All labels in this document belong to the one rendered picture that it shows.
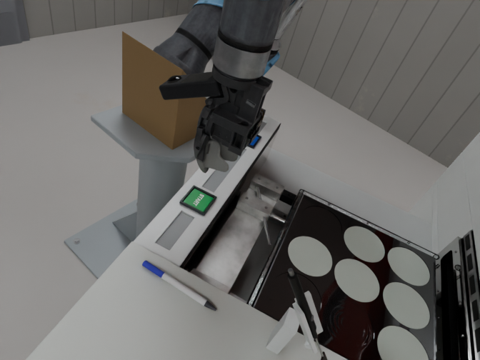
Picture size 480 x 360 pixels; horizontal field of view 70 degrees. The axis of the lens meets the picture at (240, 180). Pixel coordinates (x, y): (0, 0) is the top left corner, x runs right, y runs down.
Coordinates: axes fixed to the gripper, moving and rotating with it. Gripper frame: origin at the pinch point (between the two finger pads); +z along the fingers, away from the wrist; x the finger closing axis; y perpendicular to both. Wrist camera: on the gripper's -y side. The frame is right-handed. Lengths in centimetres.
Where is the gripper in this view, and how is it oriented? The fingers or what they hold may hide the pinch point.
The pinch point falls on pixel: (203, 164)
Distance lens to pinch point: 63.3
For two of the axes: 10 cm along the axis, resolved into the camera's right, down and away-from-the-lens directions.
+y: 8.8, 4.5, -1.6
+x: 4.1, -5.6, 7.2
